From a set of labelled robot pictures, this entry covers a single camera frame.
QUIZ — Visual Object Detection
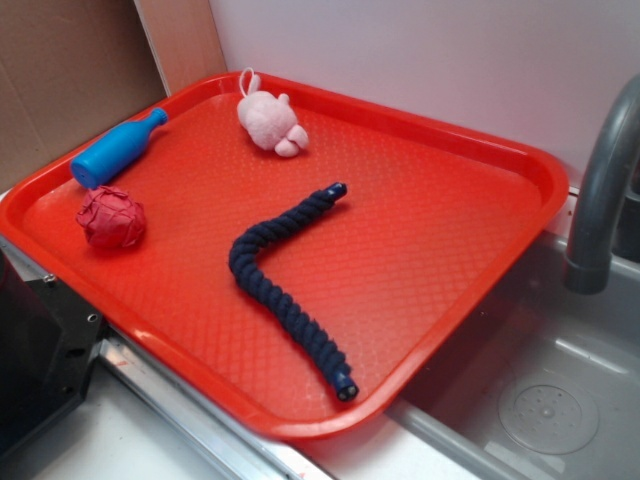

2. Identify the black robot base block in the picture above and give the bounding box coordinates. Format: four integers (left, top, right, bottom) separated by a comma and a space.
1, 255, 106, 459

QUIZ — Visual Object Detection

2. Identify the red plastic tray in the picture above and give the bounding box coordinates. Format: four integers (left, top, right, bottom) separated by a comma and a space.
1, 74, 568, 440

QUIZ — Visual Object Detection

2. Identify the pink plush toy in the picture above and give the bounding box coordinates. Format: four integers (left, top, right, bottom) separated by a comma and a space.
237, 67, 309, 158

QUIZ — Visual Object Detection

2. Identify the crumpled red paper ball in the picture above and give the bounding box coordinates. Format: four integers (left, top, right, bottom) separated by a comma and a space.
76, 186, 147, 249

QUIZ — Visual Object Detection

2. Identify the blue plastic toy bottle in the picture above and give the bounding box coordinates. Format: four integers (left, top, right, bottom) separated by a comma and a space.
70, 108, 169, 189

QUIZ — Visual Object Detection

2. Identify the grey toy sink basin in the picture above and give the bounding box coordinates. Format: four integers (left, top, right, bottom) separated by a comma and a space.
303, 235, 639, 479

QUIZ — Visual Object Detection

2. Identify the grey toy faucet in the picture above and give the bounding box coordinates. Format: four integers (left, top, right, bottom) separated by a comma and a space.
563, 76, 639, 295

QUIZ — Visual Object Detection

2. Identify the brown cardboard panel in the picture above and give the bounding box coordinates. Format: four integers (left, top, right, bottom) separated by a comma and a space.
1, 1, 227, 191

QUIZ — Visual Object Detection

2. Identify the dark blue twisted rope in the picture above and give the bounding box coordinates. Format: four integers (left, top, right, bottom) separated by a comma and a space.
228, 181, 360, 402

